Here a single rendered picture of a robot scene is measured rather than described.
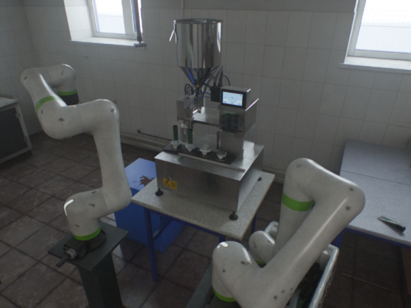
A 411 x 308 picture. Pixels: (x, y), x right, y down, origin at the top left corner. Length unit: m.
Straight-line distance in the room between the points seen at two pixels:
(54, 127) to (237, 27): 2.36
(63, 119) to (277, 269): 0.89
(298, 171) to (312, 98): 2.09
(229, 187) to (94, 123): 0.87
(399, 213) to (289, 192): 1.20
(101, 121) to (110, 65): 3.03
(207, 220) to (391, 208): 1.18
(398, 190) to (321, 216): 1.50
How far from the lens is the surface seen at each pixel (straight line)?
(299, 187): 1.07
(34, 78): 1.51
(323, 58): 3.02
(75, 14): 4.70
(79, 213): 1.36
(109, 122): 1.22
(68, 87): 1.60
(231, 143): 1.83
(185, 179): 1.85
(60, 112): 1.19
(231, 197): 1.76
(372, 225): 2.02
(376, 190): 2.36
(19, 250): 3.11
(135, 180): 2.48
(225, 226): 1.76
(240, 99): 1.71
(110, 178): 1.34
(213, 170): 1.75
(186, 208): 1.89
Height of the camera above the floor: 1.94
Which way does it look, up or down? 28 degrees down
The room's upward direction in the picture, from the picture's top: straight up
